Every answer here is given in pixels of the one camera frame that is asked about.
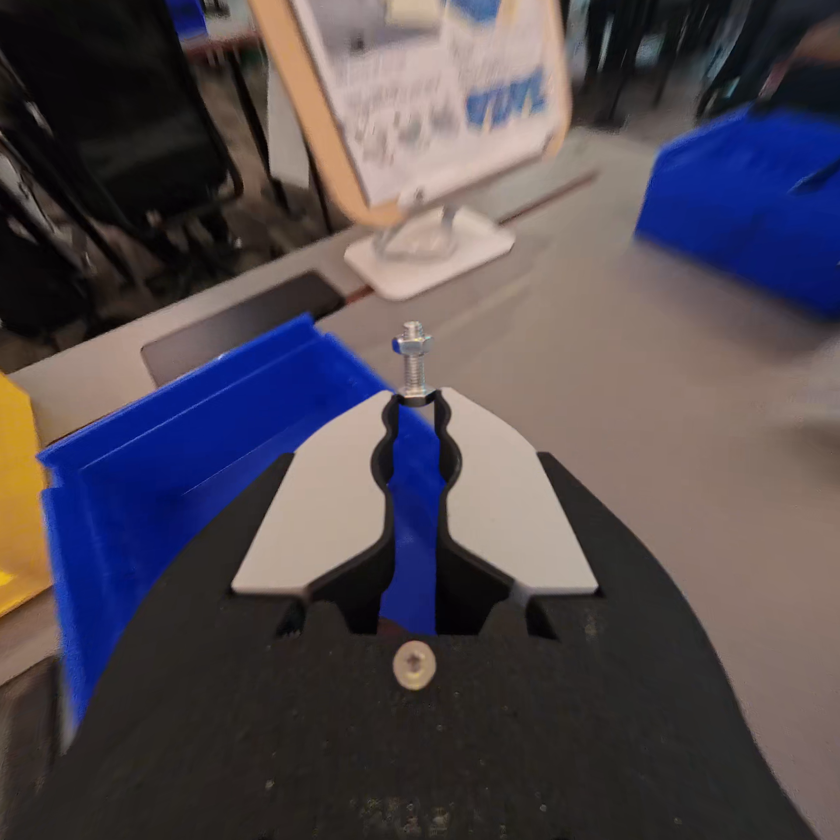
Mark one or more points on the white instruction board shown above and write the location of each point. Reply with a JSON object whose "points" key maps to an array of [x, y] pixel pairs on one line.
{"points": [[433, 92]]}

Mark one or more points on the yellow storage bin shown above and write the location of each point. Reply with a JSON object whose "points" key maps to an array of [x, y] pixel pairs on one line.
{"points": [[20, 499]]}

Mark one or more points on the white document stand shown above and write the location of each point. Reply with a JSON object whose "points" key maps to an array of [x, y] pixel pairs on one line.
{"points": [[420, 269]]}

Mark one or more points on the black office chair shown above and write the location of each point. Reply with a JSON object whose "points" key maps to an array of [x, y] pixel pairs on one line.
{"points": [[118, 118]]}

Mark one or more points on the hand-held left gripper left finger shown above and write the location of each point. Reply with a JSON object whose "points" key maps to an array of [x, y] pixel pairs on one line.
{"points": [[309, 525]]}

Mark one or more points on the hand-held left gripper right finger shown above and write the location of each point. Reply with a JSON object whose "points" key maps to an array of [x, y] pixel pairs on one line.
{"points": [[519, 525]]}

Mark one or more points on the dark flat tablet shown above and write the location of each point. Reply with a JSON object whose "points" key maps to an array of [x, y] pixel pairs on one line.
{"points": [[236, 335]]}

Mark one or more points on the silver bolt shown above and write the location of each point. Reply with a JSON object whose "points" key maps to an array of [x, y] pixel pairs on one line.
{"points": [[415, 374]]}

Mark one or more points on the blue divided storage bin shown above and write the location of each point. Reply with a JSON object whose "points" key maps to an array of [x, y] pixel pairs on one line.
{"points": [[748, 210]]}

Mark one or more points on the instruction sheet on stand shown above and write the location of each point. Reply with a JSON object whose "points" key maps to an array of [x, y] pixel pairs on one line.
{"points": [[295, 92]]}

